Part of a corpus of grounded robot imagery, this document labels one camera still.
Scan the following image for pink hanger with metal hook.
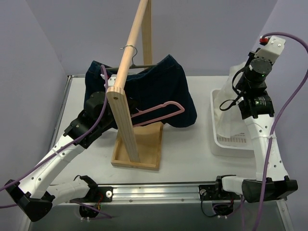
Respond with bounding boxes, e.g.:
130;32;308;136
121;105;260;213
131;101;185;127

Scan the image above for dark blue denim garment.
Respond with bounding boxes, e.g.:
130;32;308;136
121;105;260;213
84;54;197;128

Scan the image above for dark hanger with metal hook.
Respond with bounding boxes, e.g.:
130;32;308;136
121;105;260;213
101;44;164;72

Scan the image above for white pleated skirt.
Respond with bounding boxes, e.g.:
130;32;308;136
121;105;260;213
213;62;246;138

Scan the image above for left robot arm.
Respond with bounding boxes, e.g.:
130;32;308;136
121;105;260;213
3;91;115;222

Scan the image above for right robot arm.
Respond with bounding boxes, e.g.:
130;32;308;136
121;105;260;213
214;58;298;203

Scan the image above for wooden clothes rack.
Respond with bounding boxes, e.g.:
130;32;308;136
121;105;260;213
106;0;163;170

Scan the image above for white plastic basket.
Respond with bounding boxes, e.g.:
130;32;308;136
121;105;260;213
208;89;254;158

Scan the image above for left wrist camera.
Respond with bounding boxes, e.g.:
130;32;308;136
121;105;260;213
100;74;117;88

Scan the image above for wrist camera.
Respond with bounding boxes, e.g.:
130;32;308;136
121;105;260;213
254;36;286;65
100;74;117;88

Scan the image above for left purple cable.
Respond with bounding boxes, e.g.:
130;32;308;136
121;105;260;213
0;64;113;219

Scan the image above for aluminium mounting rail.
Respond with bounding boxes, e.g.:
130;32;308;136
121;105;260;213
26;184;246;207

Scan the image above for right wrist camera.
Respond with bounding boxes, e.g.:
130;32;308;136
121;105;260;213
254;36;286;65

